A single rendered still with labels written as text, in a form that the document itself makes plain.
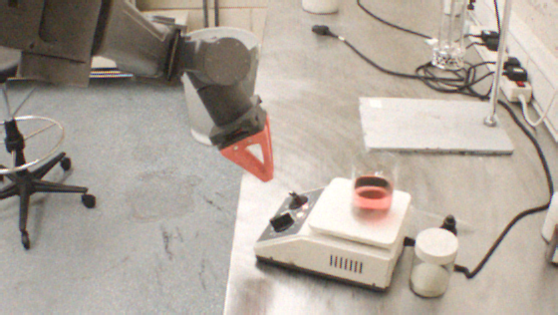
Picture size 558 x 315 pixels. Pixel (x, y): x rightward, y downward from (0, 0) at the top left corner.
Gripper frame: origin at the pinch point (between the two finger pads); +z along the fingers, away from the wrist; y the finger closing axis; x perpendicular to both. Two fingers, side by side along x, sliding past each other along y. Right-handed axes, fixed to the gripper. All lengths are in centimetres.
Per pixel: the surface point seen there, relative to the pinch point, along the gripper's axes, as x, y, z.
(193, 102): 53, 158, 16
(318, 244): -2.7, -6.0, 10.2
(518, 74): -49, 52, 23
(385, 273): -9.3, -8.8, 16.8
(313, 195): -3.0, 5.2, 8.3
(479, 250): -22.6, 0.8, 26.5
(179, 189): 66, 130, 38
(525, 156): -39, 28, 30
